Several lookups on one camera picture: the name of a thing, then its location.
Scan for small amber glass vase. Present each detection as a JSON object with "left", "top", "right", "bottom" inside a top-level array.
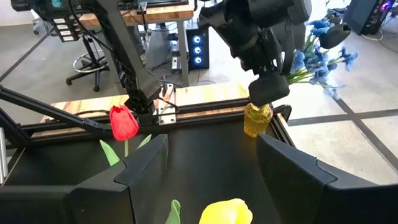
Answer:
[{"left": 243, "top": 102, "right": 275, "bottom": 138}]

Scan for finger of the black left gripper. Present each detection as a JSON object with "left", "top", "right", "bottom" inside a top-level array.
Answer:
[
  {"left": 248, "top": 71, "right": 290, "bottom": 107},
  {"left": 318, "top": 23, "right": 353, "bottom": 50}
]

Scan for red artificial tulip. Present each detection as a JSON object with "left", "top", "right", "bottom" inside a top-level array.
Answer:
[{"left": 99, "top": 105, "right": 153, "bottom": 167}]

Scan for silver metal bracket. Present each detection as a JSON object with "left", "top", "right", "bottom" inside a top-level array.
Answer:
[{"left": 156, "top": 83, "right": 178, "bottom": 126}]

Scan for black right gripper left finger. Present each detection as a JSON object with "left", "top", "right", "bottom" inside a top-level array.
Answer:
[{"left": 0, "top": 134, "right": 169, "bottom": 224}]

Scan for black office chair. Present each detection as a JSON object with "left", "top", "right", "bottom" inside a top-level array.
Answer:
[{"left": 65, "top": 33, "right": 111, "bottom": 93}]

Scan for black table frame rail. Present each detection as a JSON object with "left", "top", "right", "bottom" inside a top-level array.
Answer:
[{"left": 18, "top": 97, "right": 294, "bottom": 147}]

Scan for black device with white labels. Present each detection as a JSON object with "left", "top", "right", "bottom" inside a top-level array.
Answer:
[{"left": 10, "top": 0, "right": 83, "bottom": 43}]

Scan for black computer case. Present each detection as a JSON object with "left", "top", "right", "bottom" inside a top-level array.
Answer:
[{"left": 343, "top": 0, "right": 398, "bottom": 36}]

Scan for black diagonal frame strut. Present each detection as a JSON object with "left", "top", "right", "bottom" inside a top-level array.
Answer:
[{"left": 0, "top": 86, "right": 112, "bottom": 132}]

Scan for wooden desk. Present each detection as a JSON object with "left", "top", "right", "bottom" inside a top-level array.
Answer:
[{"left": 78, "top": 2, "right": 195, "bottom": 88}]

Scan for yellow artificial tulip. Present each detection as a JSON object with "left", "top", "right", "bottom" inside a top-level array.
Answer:
[{"left": 164, "top": 197, "right": 254, "bottom": 224}]

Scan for grey power strip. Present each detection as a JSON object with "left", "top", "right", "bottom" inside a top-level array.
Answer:
[{"left": 170, "top": 55, "right": 182, "bottom": 74}]

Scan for silver metal post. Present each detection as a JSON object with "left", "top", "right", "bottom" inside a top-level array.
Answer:
[{"left": 0, "top": 126, "right": 7, "bottom": 185}]

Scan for wooden bench top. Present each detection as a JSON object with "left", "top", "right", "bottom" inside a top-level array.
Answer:
[{"left": 40, "top": 81, "right": 250, "bottom": 123}]

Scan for computer tower with blue fans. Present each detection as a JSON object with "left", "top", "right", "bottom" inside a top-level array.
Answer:
[{"left": 185, "top": 26, "right": 210, "bottom": 70}]

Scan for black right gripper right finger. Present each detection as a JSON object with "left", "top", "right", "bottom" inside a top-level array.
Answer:
[{"left": 256, "top": 134, "right": 398, "bottom": 224}]

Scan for blue artificial flower bunch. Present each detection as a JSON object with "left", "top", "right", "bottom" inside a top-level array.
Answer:
[{"left": 287, "top": 16, "right": 359, "bottom": 101}]

